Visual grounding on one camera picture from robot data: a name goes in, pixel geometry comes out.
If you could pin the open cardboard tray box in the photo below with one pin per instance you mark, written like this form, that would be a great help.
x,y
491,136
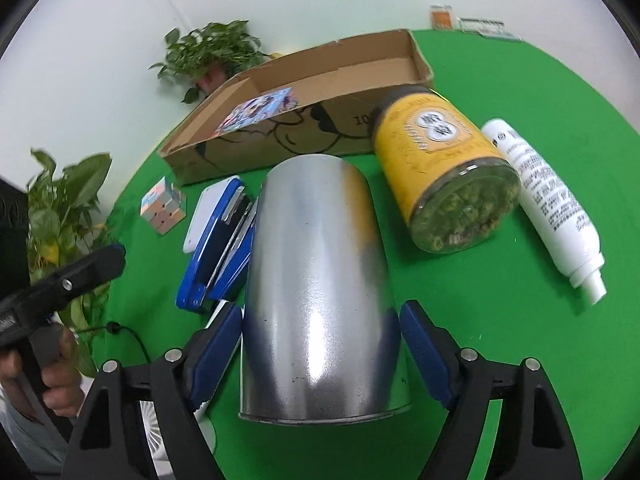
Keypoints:
x,y
337,85

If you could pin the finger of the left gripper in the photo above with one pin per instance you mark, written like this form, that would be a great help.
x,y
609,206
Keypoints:
x,y
60,288

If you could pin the person's left hand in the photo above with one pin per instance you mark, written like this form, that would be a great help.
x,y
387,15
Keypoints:
x,y
63,394

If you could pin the white plastic bottle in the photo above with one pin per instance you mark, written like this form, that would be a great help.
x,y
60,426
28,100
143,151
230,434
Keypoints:
x,y
564,227

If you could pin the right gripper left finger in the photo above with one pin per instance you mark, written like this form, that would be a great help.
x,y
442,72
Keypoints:
x,y
109,440

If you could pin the small orange box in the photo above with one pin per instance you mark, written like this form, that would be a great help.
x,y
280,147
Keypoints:
x,y
442,17

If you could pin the near potted green plant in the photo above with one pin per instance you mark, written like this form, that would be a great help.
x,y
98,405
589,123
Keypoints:
x,y
62,204

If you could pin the yellow label glass jar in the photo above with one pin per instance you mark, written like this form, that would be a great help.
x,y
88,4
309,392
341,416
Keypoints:
x,y
451,185

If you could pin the silver metal cylinder can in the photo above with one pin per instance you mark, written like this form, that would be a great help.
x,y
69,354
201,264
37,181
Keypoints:
x,y
321,340

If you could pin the pastel rubik's cube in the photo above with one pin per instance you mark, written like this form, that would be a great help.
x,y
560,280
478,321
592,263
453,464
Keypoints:
x,y
163,206

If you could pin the colourful toy box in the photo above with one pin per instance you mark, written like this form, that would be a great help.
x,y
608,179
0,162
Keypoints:
x,y
258,109

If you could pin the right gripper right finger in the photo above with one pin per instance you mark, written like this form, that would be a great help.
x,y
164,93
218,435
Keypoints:
x,y
533,439

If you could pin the far potted green plant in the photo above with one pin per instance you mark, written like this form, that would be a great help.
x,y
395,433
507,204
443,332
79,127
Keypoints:
x,y
206,57

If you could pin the blue stapler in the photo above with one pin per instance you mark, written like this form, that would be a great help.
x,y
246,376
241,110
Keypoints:
x,y
218,266

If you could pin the potted green plant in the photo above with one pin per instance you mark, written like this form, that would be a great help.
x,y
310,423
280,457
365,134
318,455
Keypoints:
x,y
62,204
206,57

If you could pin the white handheld fan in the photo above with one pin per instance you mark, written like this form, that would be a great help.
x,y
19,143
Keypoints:
x,y
183,383

